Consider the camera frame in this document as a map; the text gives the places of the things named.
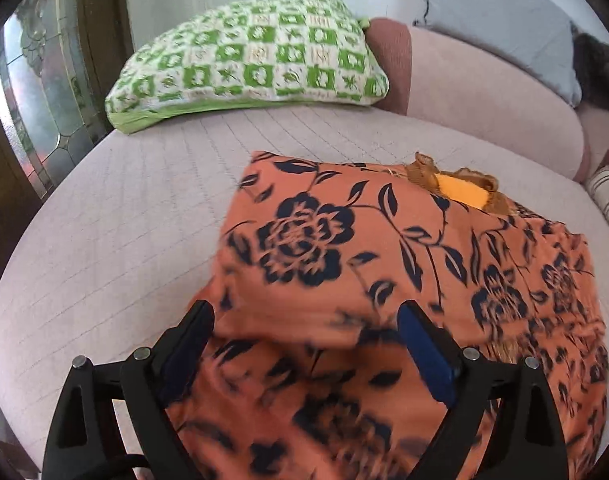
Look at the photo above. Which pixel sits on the pink quilted round bed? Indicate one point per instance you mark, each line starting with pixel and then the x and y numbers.
pixel 134 220

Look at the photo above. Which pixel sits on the orange black floral garment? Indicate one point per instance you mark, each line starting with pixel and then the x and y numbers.
pixel 334 240

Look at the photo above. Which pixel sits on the wooden door with stained glass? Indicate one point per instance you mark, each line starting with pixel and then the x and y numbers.
pixel 39 85

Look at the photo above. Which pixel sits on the grey pillow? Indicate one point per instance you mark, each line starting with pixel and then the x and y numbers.
pixel 494 15

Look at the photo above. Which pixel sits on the dark furry cushion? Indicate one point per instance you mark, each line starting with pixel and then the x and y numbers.
pixel 601 75

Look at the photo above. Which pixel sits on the pink backrest cushion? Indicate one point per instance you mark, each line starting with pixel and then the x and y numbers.
pixel 484 95
pixel 601 132

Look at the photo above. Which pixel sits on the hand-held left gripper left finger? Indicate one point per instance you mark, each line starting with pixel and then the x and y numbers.
pixel 184 360

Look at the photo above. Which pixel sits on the brown ruffled yellow cloth piece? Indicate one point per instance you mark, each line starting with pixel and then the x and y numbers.
pixel 459 185

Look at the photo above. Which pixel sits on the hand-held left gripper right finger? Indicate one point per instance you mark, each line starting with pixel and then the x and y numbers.
pixel 424 355

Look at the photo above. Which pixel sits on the green white checkered pillow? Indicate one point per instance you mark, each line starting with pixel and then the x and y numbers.
pixel 244 55

